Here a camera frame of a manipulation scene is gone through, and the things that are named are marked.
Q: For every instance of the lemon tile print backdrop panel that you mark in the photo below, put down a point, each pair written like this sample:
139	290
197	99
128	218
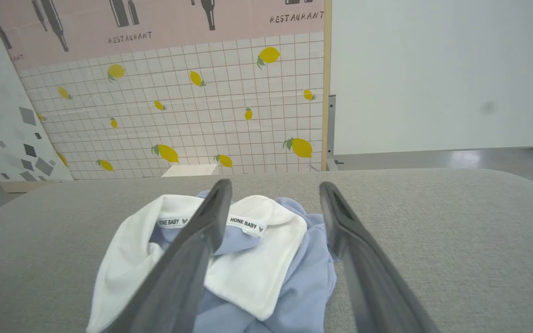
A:
201	115

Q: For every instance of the grey metal panel stand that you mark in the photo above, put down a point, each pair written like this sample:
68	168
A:
331	134

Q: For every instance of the grey terrazzo print backdrop panel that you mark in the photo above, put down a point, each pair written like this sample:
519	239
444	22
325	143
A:
3	115

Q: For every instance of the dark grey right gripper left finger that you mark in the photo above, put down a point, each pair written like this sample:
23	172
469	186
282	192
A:
178	277

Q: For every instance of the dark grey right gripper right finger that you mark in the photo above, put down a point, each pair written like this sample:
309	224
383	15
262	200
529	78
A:
368	277

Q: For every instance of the light blue white-collared polo shirt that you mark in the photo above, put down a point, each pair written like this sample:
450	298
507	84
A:
248	273

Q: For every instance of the small white box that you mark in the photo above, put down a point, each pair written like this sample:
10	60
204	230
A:
188	170

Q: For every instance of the plain white partition panel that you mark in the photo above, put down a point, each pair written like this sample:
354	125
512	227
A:
433	69

